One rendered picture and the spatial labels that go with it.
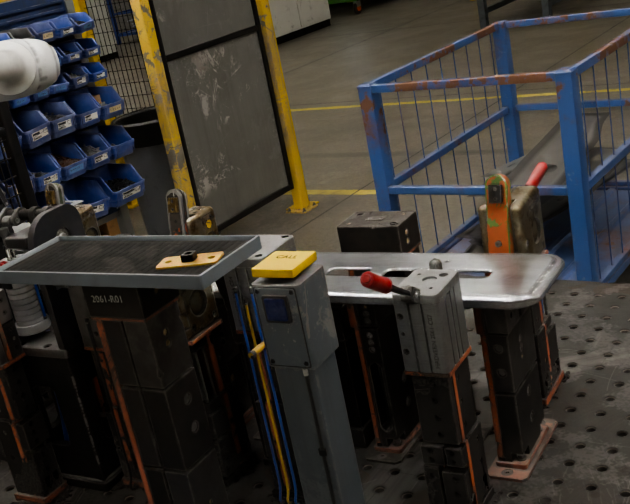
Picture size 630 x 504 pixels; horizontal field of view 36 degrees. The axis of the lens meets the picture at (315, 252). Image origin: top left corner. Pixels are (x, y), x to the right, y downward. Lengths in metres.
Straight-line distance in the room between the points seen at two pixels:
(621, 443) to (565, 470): 0.11
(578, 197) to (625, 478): 1.84
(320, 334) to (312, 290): 0.06
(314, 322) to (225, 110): 3.87
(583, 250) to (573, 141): 0.37
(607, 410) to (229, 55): 3.69
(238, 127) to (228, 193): 0.36
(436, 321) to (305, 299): 0.20
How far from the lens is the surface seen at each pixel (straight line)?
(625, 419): 1.64
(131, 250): 1.35
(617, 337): 1.90
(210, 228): 1.92
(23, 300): 1.67
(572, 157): 3.20
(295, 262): 1.15
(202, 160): 4.82
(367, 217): 1.70
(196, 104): 4.81
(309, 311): 1.16
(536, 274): 1.43
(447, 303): 1.28
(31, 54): 1.96
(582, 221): 3.27
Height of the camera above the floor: 1.54
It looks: 19 degrees down
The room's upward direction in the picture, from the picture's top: 11 degrees counter-clockwise
